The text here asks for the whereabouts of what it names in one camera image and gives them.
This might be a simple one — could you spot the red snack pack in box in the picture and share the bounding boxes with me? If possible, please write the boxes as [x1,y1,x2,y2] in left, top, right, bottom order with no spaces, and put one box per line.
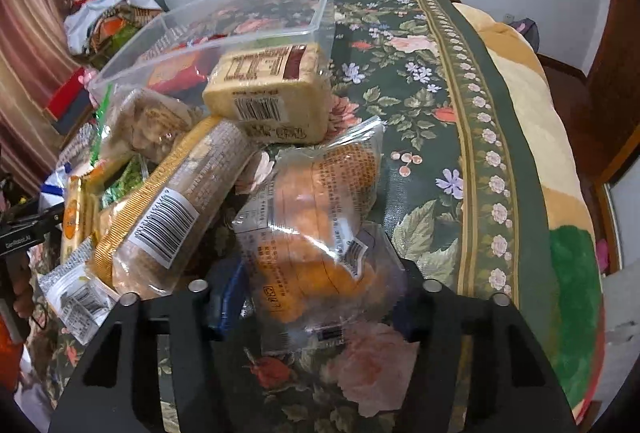
[146,48,220,95]

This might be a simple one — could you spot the white blue plastic bag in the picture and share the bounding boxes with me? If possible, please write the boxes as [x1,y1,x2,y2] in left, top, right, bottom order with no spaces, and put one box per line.
[38,162,72,212]

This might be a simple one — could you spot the beige biscuit block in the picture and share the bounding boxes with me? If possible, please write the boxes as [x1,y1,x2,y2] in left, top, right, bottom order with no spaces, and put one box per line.
[202,43,331,145]

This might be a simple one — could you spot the green snack packet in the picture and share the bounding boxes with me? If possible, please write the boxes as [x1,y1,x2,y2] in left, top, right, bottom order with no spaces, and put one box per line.
[101,154,149,208]

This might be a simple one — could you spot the left hand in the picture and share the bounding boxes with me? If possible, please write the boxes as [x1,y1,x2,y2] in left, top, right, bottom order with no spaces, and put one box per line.
[10,252,35,319]

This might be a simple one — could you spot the clear bag orange pastries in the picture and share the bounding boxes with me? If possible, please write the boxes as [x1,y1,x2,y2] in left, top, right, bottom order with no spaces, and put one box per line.
[233,116,408,355]

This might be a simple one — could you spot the pile of clothes and bags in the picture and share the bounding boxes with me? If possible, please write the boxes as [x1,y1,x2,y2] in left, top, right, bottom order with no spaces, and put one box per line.
[63,0,169,70]

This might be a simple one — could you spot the long brown biscuit pack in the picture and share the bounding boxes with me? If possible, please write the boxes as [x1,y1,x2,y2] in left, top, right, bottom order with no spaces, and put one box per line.
[89,116,257,300]

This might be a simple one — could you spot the yellow cracker packet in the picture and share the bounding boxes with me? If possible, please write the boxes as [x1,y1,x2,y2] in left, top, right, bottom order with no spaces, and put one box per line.
[60,176,101,264]

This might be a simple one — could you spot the grey backpack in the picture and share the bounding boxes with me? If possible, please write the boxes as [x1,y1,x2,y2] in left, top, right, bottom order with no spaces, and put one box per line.
[503,14,540,52]

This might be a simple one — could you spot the clear plastic storage box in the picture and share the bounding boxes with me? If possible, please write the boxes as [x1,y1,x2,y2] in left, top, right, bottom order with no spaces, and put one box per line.
[88,0,335,106]

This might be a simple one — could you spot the red box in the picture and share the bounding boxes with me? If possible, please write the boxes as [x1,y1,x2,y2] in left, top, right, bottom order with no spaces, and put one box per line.
[44,67,93,136]

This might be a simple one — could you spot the clear bag round crackers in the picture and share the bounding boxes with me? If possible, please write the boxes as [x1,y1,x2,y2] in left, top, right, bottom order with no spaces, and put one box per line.
[91,85,204,164]

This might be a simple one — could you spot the small white snack packet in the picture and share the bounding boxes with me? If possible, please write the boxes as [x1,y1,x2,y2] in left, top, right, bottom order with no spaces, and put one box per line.
[38,262,116,346]

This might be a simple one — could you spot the beige fleece blanket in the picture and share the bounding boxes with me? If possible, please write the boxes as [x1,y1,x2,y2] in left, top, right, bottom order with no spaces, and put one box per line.
[454,3,604,423]

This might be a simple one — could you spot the pink slipper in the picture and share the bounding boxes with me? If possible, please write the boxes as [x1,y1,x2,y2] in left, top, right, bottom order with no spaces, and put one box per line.
[596,239,610,275]

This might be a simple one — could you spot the striped pink curtain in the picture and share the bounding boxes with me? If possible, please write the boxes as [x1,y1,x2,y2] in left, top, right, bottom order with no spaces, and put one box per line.
[1,0,77,193]

